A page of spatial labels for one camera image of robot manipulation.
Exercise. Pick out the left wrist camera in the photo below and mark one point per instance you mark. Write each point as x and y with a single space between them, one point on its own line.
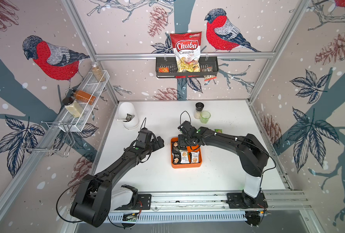
144 134

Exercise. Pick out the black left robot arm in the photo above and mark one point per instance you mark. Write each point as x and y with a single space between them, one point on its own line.
92 201

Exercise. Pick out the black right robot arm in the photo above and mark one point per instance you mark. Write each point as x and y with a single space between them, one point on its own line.
252 154

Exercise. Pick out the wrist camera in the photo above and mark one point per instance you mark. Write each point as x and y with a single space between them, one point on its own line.
144 134
186 128

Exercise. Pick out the white rounded container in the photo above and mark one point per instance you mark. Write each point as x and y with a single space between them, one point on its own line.
127 116

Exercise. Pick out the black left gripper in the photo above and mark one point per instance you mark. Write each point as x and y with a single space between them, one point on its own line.
157 146

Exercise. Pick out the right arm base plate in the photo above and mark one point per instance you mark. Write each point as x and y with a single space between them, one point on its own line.
240 200

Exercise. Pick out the chrome wire rack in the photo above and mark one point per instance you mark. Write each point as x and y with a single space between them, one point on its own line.
57 139

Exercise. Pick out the green translucent cup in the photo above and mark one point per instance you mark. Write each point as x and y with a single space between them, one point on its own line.
205 117

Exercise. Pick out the black cookie packet lower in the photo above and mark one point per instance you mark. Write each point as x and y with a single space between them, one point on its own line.
176 158

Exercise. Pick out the black cookie packet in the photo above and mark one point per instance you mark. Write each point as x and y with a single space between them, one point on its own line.
175 147
176 158

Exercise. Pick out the black cap spice shaker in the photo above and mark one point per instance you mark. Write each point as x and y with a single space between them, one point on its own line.
198 109

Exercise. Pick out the black cookie packet upper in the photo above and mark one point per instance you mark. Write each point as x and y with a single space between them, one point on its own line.
175 147

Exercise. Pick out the white wire wall shelf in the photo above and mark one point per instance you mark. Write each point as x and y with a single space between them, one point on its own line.
89 85

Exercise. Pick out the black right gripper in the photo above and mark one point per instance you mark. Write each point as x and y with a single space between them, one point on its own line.
180 141

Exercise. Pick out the black wire wall basket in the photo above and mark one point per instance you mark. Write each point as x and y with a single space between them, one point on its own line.
171 68

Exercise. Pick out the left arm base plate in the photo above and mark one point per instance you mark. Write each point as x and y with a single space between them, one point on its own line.
142 202

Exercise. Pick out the white cookie packet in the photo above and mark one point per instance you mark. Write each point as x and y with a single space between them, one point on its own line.
184 157
195 157

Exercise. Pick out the glass jar of grains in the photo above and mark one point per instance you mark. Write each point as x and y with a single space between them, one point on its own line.
98 72

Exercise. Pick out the black lid cream jar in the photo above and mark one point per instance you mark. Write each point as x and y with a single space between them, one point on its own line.
73 107

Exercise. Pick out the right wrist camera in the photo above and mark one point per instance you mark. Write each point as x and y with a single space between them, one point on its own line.
186 128

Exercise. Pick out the orange storage box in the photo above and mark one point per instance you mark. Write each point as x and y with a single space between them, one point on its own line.
189 149

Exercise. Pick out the orange sauce bottle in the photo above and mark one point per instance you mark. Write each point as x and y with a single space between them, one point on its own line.
84 97

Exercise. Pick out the red Chuba cassava chips bag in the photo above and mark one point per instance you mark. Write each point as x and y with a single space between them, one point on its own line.
187 51

